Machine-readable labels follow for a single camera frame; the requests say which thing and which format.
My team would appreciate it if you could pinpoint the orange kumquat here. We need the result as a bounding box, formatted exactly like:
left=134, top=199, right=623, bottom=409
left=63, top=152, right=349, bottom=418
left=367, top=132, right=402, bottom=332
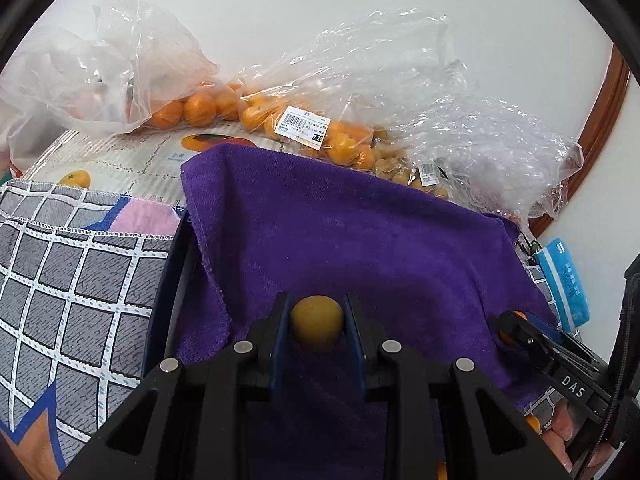
left=498, top=311, right=527, bottom=346

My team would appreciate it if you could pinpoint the brown wooden frame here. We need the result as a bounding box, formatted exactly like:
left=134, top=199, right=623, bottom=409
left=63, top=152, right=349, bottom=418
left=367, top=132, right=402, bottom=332
left=560, top=44, right=631, bottom=206

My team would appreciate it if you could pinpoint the clear bag of oranges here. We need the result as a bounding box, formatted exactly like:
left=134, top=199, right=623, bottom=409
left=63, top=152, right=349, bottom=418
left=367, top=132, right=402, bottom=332
left=234, top=6, right=469, bottom=174

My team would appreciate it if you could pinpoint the fruit printed cardboard box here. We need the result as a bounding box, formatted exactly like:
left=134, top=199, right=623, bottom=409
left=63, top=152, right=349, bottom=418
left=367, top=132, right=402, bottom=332
left=24, top=122, right=285, bottom=207

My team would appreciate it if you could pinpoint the orange mandarin front left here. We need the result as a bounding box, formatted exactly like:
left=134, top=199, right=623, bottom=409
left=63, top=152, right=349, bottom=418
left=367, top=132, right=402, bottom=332
left=525, top=414, right=542, bottom=434

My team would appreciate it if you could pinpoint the blue tissue pack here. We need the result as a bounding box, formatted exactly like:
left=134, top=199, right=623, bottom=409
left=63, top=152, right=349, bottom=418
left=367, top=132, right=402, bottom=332
left=535, top=237, right=590, bottom=334

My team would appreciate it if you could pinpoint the grey checked blanket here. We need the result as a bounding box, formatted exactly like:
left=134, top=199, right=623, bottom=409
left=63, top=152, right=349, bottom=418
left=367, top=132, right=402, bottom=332
left=1, top=179, right=184, bottom=479

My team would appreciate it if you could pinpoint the person right hand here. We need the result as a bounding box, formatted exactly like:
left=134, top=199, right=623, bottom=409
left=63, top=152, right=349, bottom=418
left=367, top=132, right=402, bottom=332
left=539, top=398, right=618, bottom=476

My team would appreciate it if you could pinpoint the crumpled clear plastic bag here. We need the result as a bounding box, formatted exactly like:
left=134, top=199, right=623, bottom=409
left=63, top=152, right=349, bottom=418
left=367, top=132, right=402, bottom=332
left=383, top=94, right=584, bottom=221

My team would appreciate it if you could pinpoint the small yellow-green fruit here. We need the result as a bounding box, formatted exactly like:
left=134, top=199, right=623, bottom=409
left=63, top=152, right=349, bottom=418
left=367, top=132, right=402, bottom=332
left=290, top=296, right=344, bottom=352

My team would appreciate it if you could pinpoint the purple microfibre towel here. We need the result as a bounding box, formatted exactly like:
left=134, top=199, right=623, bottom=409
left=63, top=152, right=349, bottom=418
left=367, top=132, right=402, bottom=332
left=171, top=142, right=559, bottom=480

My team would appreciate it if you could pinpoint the clear bag left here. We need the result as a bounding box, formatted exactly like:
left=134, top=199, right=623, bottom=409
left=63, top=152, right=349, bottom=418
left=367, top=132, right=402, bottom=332
left=1, top=0, right=236, bottom=136

